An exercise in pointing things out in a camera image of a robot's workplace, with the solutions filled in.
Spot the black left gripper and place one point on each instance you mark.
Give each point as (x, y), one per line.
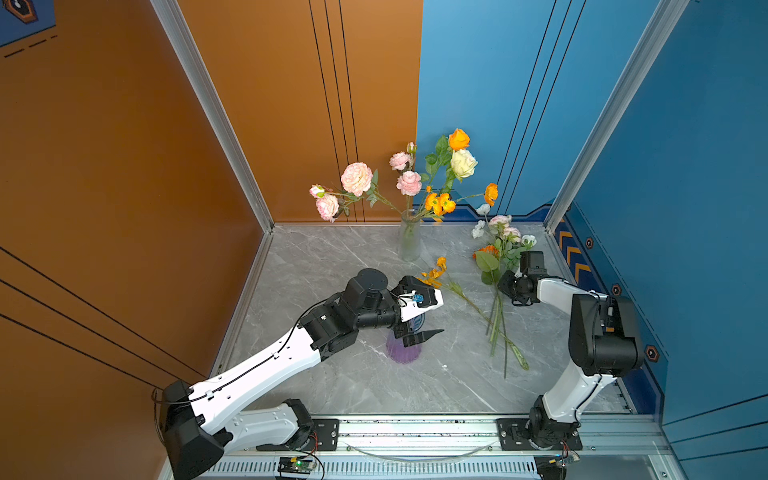
(403, 330)

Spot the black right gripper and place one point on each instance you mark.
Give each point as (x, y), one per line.
(503, 285)

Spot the pink white bouquet spray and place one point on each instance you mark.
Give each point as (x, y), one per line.
(502, 252)

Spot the purple ribbed glass vase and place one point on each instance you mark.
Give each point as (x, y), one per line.
(400, 354)

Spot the clear ribbed glass vase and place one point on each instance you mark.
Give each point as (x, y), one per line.
(409, 238)

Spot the orange poppy flower stem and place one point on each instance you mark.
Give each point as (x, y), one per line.
(438, 204)

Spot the pink peony flower stem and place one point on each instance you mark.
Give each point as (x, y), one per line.
(409, 181)

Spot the cream rose flower stem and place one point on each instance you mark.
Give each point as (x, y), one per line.
(461, 166)

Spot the small pink rose spray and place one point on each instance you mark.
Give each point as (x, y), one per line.
(359, 183)

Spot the yellow rose flower stem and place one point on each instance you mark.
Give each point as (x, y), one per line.
(436, 162)

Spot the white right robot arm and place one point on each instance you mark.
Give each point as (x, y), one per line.
(604, 344)

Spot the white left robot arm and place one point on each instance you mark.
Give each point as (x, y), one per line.
(200, 423)

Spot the orange cosmos flower stem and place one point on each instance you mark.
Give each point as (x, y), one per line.
(444, 282)

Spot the white blossom spray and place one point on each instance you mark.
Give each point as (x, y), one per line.
(480, 219)

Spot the green circuit board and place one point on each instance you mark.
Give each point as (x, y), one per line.
(296, 467)

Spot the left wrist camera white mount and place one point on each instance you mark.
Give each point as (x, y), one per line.
(418, 302)

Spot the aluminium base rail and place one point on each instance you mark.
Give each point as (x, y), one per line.
(464, 446)

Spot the right aluminium corner post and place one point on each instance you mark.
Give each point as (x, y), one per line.
(655, 35)

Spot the aluminium corner post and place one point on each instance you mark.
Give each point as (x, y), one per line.
(655, 35)
(176, 29)

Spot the left aluminium corner post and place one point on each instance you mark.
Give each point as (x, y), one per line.
(176, 29)

